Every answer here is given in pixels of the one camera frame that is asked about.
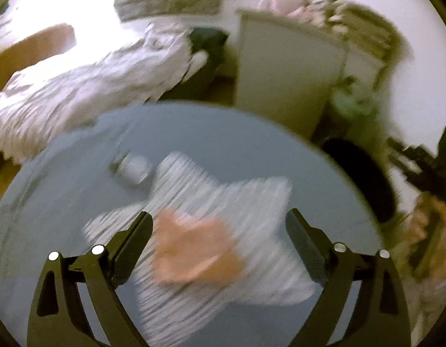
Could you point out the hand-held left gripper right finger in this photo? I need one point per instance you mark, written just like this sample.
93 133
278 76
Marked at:
309 249

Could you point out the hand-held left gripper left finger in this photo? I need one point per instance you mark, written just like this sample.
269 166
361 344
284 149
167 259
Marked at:
131 245

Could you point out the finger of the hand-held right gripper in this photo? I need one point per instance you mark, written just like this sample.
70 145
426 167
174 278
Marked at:
401 151

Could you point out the black trash bin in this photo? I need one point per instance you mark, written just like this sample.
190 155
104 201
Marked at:
360 180

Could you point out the pink paper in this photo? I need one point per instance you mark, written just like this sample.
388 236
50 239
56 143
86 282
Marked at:
194 253

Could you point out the pale green bag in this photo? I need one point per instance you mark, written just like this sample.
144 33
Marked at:
349 99

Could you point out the small white bottle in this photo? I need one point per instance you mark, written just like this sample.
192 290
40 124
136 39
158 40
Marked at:
132 168

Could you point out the white striped star mat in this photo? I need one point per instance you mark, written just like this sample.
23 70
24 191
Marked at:
223 231

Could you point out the stack of books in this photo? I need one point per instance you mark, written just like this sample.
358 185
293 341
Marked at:
371 32

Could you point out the white cabinet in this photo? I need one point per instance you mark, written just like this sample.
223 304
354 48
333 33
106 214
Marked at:
291 72

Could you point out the white quilted blanket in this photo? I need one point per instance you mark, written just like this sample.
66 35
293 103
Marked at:
82 90

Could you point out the pink plush toy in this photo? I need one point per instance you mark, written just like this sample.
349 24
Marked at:
280 7

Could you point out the dark green cloth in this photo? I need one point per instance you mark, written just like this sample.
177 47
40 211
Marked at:
208 41

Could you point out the wooden headboard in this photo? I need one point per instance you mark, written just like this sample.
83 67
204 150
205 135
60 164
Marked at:
28 48

